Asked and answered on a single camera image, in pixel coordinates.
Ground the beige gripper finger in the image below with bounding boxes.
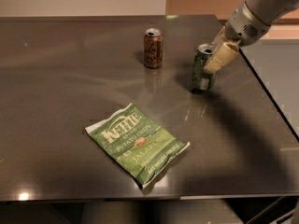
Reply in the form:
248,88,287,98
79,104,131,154
212,27,226,46
204,41,239,74

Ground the green soda can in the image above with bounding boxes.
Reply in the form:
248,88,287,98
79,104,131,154
192,44,216,91

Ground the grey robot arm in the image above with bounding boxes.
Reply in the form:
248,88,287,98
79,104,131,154
204,0,299,74

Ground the brown soda can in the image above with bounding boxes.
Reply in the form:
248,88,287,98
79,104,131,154
144,28,164,68

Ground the green jalapeno chip bag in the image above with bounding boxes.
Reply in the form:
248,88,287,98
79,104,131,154
85,104,190,189

